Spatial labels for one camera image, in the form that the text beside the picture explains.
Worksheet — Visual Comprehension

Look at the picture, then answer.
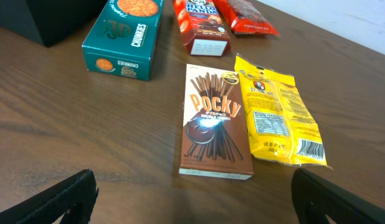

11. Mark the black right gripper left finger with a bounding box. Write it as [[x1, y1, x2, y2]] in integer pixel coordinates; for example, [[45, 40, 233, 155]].
[[0, 169, 98, 224]]

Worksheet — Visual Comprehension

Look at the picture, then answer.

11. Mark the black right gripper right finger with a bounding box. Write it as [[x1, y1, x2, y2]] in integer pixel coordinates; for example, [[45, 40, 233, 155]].
[[291, 168, 385, 224]]

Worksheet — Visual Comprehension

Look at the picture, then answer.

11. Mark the brown Pocky box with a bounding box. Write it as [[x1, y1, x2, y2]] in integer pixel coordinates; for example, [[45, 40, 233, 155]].
[[179, 64, 254, 180]]

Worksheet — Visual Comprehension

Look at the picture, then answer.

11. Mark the teal Chunkies cookie box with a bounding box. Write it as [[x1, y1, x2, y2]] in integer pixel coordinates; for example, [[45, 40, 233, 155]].
[[82, 0, 164, 80]]

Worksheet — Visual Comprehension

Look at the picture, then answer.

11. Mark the black storage box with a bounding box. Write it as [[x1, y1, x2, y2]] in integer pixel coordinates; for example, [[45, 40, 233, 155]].
[[0, 0, 107, 47]]

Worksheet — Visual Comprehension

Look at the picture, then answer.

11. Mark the red Hello Panda box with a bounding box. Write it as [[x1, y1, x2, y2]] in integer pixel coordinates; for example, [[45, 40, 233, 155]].
[[173, 0, 231, 57]]

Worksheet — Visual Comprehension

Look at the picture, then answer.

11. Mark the yellow snack bag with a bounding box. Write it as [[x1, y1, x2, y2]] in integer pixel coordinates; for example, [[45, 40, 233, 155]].
[[234, 54, 327, 166]]

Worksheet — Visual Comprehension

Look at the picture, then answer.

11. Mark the red Hacks candy bag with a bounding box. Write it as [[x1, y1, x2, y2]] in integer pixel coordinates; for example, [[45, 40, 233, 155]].
[[214, 0, 279, 35]]

